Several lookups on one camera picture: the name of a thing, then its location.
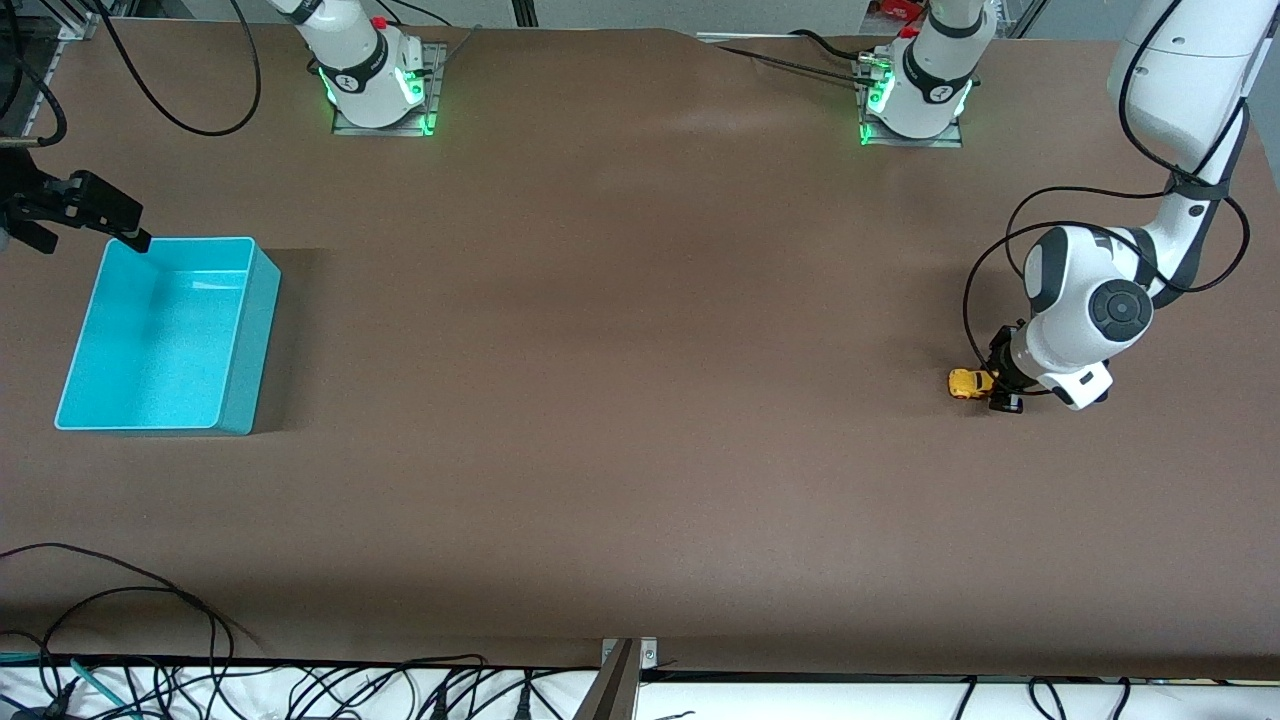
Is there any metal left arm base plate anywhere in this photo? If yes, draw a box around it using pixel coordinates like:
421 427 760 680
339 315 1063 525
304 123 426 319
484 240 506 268
855 55 967 149

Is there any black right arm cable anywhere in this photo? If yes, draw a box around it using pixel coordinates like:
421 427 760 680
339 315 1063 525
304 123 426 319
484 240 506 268
0 0 262 149

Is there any turquoise plastic bin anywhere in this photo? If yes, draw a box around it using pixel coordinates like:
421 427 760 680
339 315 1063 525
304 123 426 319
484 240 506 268
54 236 282 437

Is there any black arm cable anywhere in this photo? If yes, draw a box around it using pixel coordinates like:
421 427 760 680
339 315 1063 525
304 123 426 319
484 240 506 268
0 0 262 149
962 0 1252 397

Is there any grey diagonal metal bar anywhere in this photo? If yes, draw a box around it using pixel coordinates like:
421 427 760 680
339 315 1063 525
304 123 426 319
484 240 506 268
570 640 641 720

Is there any teal cable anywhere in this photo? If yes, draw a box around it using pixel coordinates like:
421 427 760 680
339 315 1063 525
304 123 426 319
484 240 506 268
0 650 121 719

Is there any long black looped cable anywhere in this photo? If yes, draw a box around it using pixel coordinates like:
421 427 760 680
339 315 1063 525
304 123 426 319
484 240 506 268
0 543 236 666
40 586 219 666

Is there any aluminium frame profile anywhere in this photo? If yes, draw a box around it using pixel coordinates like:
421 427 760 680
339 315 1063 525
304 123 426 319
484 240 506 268
55 0 113 41
1000 0 1051 39

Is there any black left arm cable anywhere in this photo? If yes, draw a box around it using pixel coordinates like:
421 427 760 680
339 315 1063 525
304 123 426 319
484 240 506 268
962 0 1252 397

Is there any thin black base cable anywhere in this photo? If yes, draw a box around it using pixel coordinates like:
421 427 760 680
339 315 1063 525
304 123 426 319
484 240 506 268
385 0 456 29
715 44 881 91

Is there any small metal bracket plate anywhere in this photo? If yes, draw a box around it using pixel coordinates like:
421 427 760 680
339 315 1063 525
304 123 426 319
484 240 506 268
601 637 659 669

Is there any thick black base cable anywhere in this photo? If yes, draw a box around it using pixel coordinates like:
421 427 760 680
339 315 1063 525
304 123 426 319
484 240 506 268
790 28 886 61

